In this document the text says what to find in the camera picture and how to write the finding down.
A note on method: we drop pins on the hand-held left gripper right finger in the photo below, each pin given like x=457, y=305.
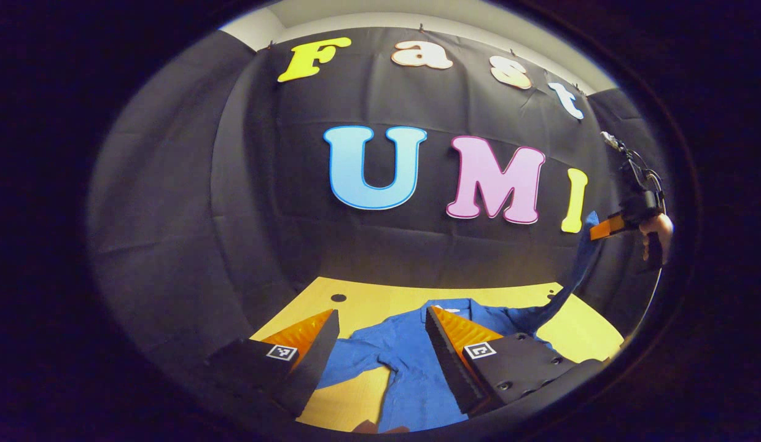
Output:
x=451, y=362

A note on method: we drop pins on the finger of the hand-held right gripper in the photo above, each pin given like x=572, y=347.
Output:
x=607, y=226

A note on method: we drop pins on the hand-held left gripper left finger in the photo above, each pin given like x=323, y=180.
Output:
x=309, y=368

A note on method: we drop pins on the blue button shirt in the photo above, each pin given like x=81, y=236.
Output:
x=411, y=350

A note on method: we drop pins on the black backdrop cloth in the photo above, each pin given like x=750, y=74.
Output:
x=355, y=245

